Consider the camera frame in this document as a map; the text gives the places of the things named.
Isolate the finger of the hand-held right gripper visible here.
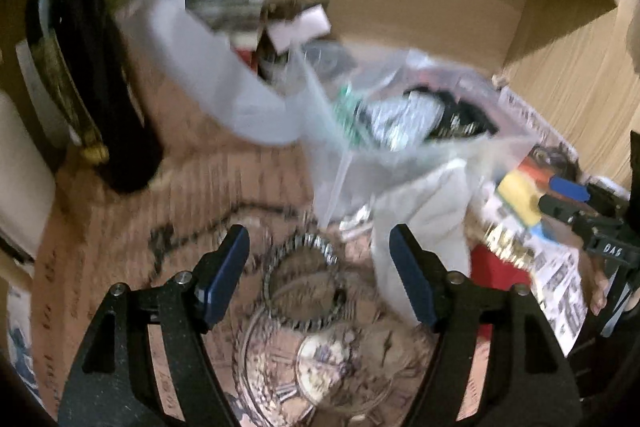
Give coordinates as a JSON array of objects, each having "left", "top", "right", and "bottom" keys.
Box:
[
  {"left": 537, "top": 194, "right": 603, "bottom": 235},
  {"left": 547, "top": 176, "right": 632, "bottom": 208}
]

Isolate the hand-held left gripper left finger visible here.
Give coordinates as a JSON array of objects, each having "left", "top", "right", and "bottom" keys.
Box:
[{"left": 57, "top": 224, "right": 250, "bottom": 427}]

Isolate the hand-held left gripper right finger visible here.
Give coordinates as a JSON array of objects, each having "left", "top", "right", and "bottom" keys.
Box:
[{"left": 389, "top": 223, "right": 584, "bottom": 427}]

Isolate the white cloth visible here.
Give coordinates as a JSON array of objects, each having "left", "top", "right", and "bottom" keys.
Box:
[{"left": 370, "top": 157, "right": 473, "bottom": 325}]

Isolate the clear plastic bag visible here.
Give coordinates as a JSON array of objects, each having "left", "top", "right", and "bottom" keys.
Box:
[{"left": 287, "top": 39, "right": 541, "bottom": 230}]

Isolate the person's right hand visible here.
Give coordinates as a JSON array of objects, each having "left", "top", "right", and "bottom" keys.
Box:
[{"left": 580, "top": 252, "right": 621, "bottom": 318}]

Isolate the yellow sponge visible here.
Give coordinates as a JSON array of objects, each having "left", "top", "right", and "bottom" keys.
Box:
[{"left": 496, "top": 169, "right": 547, "bottom": 230}]

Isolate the newspaper sheet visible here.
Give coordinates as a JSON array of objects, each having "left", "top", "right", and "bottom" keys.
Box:
[{"left": 470, "top": 84, "right": 603, "bottom": 358}]

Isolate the clock print brown mat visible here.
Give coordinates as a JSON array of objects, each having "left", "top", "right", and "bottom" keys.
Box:
[{"left": 30, "top": 72, "right": 501, "bottom": 427}]

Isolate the black silver packet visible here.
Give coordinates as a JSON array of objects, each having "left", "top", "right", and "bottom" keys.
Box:
[{"left": 360, "top": 88, "right": 501, "bottom": 150}]

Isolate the green printed packet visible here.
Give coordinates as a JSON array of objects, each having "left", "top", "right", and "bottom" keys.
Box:
[{"left": 331, "top": 84, "right": 368, "bottom": 148}]

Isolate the blue patterned cloth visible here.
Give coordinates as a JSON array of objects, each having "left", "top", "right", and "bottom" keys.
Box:
[{"left": 5, "top": 284, "right": 41, "bottom": 403}]

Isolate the white cushion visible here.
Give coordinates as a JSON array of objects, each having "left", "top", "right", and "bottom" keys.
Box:
[{"left": 0, "top": 89, "right": 57, "bottom": 260}]

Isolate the dark glass bottle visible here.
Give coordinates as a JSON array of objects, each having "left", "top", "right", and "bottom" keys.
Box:
[{"left": 25, "top": 0, "right": 166, "bottom": 196}]

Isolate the white paper card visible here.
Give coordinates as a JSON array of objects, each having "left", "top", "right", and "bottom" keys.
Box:
[{"left": 265, "top": 4, "right": 332, "bottom": 55}]

